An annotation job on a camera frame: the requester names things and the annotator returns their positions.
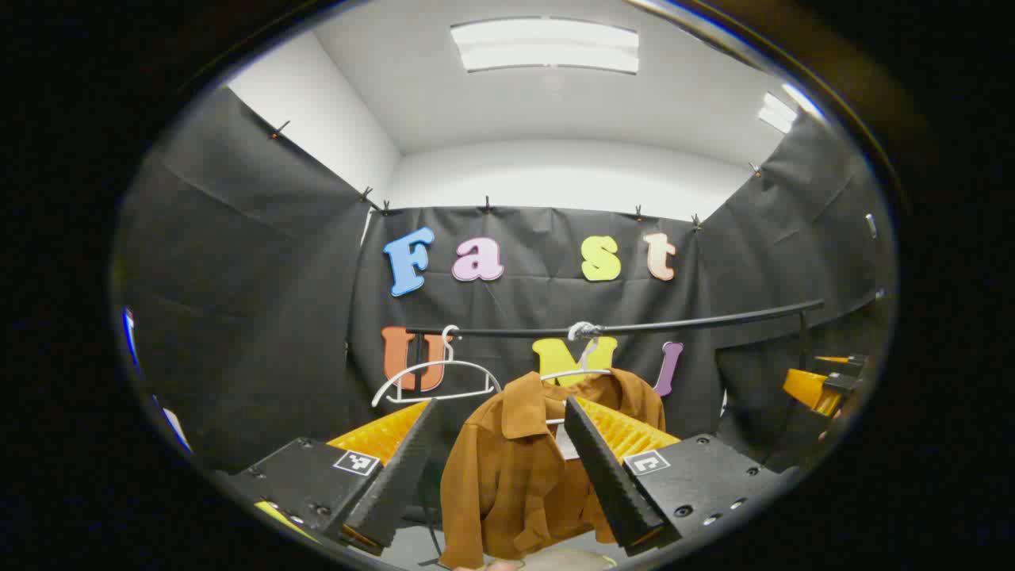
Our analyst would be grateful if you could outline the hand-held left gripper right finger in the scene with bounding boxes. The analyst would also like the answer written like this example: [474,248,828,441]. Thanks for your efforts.
[563,395,798,558]

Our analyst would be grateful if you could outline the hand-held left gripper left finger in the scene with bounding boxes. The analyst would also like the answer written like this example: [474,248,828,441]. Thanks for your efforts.
[226,397,441,556]

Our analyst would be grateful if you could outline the brown button shirt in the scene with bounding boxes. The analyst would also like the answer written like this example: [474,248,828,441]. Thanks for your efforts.
[439,367,667,570]

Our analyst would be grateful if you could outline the white wire clothes hanger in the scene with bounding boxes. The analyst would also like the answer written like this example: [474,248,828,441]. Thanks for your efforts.
[371,325,502,409]
[539,337,613,425]

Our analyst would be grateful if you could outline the black backdrop cloth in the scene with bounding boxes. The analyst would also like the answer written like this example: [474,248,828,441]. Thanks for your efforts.
[111,83,897,477]

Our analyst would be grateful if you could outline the small ceiling light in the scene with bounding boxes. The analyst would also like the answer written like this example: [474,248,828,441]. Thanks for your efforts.
[757,91,799,134]

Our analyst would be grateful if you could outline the large rectangular ceiling light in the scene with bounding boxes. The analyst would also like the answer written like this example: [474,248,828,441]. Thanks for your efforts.
[450,17,640,75]

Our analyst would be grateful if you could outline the black clothes rail stand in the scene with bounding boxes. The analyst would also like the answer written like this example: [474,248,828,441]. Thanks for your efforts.
[406,299,825,397]

